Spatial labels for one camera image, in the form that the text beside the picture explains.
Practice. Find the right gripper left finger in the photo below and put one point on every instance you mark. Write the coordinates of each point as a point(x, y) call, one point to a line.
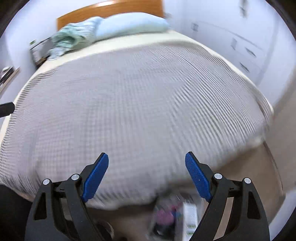
point(59, 209)

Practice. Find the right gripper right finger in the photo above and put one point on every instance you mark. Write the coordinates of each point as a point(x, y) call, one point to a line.
point(247, 219)

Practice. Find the white milk carton box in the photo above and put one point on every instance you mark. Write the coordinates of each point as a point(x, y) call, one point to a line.
point(190, 220)

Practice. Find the white lined trash bin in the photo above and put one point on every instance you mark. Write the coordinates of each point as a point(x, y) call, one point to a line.
point(173, 201)

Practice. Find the clutter on window sill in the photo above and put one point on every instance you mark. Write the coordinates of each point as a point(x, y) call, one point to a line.
point(6, 73)

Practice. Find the person's black trouser legs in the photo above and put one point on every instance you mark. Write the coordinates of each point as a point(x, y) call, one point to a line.
point(14, 214)

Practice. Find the black bedside shelf rack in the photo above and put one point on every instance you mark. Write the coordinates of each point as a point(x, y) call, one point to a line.
point(40, 51)

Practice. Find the purple cloth scrunchie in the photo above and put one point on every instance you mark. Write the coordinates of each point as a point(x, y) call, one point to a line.
point(165, 217)

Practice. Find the green floral quilt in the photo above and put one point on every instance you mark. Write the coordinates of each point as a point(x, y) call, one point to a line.
point(74, 36)

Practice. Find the light blue pillow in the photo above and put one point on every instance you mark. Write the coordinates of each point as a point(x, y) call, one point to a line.
point(129, 24)

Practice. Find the cream bed sheet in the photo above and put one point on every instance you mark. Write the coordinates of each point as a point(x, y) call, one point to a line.
point(129, 41)

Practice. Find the white built-in wardrobe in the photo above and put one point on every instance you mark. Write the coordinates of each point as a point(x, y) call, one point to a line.
point(243, 32)

